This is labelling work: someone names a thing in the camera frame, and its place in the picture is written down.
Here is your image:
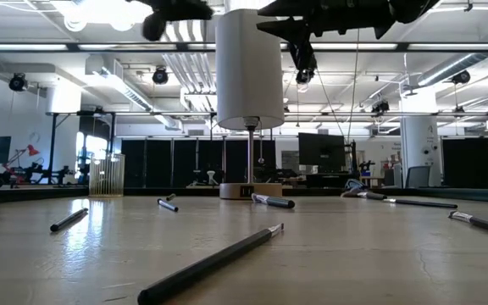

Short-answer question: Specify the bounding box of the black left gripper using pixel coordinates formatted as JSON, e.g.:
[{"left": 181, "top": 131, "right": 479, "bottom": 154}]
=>
[{"left": 136, "top": 0, "right": 214, "bottom": 42}]

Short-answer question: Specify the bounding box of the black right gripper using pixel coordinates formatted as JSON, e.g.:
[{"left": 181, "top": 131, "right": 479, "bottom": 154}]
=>
[{"left": 256, "top": 0, "right": 397, "bottom": 72}]

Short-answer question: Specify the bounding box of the thick black makeup brush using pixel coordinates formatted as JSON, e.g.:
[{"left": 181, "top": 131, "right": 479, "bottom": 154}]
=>
[{"left": 250, "top": 192, "right": 296, "bottom": 210}]

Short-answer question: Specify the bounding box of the short pen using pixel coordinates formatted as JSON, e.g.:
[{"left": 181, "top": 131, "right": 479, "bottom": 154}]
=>
[{"left": 339, "top": 178, "right": 389, "bottom": 202}]

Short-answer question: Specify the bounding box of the long black makeup brush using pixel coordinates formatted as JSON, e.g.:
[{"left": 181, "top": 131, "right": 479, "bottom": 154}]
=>
[{"left": 136, "top": 223, "right": 286, "bottom": 305}]

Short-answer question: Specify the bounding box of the black ceiling spotlight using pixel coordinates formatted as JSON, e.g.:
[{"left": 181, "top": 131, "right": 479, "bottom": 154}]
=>
[
  {"left": 151, "top": 66, "right": 170, "bottom": 86},
  {"left": 451, "top": 69, "right": 472, "bottom": 86},
  {"left": 295, "top": 69, "right": 317, "bottom": 85},
  {"left": 8, "top": 72, "right": 29, "bottom": 92},
  {"left": 370, "top": 99, "right": 391, "bottom": 114}
]

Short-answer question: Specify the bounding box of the white shade wooden base lamp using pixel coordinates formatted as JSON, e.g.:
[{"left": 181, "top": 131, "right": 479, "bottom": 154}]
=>
[{"left": 214, "top": 8, "right": 286, "bottom": 201}]

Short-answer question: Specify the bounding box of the black framed light bar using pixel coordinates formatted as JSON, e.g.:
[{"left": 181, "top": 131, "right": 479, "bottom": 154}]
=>
[{"left": 0, "top": 41, "right": 488, "bottom": 54}]

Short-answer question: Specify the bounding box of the black computer monitor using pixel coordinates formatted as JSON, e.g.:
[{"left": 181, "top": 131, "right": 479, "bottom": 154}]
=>
[{"left": 297, "top": 131, "right": 347, "bottom": 174}]

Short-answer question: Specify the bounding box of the black partition panel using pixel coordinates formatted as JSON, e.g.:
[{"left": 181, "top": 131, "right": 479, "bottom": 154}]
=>
[
  {"left": 441, "top": 137, "right": 488, "bottom": 190},
  {"left": 120, "top": 138, "right": 277, "bottom": 189}
]

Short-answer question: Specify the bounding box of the clear glass pen holder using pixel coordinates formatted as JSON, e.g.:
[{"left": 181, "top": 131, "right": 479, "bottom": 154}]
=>
[{"left": 87, "top": 152, "right": 126, "bottom": 198}]

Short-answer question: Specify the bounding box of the grey office chair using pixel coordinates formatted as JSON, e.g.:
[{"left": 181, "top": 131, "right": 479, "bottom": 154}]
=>
[{"left": 404, "top": 164, "right": 432, "bottom": 189}]

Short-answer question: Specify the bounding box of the red desk lamp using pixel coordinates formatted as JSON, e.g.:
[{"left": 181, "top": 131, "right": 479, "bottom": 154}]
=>
[{"left": 4, "top": 143, "right": 41, "bottom": 175}]

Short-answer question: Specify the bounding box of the black metal rig frame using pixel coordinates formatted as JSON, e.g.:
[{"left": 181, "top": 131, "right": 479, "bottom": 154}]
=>
[{"left": 47, "top": 110, "right": 116, "bottom": 186}]

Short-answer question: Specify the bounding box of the black metal table frame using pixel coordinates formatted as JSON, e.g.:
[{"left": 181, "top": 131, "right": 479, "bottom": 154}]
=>
[{"left": 0, "top": 185, "right": 488, "bottom": 206}]

